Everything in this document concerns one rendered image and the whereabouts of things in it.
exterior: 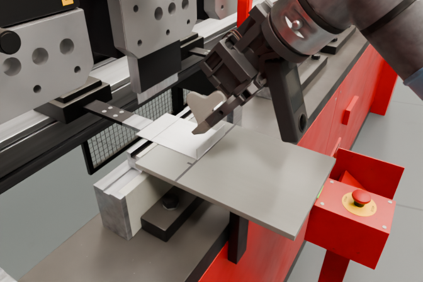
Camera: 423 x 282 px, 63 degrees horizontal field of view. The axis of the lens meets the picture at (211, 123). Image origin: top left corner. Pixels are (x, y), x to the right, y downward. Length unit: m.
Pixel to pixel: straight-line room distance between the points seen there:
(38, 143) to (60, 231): 1.18
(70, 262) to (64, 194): 1.48
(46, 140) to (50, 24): 0.43
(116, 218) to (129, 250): 0.06
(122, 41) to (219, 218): 0.35
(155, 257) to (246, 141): 0.23
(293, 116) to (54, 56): 0.28
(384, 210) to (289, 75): 0.49
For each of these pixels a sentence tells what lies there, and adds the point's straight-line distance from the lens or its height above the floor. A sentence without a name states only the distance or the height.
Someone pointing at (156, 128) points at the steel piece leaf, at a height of 1.00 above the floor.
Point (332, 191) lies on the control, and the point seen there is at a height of 0.78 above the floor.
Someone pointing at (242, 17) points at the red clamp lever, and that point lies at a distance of 0.62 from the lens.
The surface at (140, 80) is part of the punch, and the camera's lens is 0.52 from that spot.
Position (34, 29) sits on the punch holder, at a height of 1.25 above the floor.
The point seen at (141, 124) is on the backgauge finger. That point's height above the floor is 1.00.
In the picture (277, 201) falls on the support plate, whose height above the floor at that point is 1.00.
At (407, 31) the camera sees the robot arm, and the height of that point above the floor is 1.24.
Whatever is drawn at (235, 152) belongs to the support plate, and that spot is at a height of 1.00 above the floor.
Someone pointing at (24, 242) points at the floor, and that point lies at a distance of 1.92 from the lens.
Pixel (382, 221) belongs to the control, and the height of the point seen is 0.78.
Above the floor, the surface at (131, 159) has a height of 0.99.
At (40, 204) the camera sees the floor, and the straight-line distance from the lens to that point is 2.08.
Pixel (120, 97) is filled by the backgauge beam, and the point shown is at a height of 0.94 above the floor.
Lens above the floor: 1.35
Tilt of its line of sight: 33 degrees down
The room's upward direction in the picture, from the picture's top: straight up
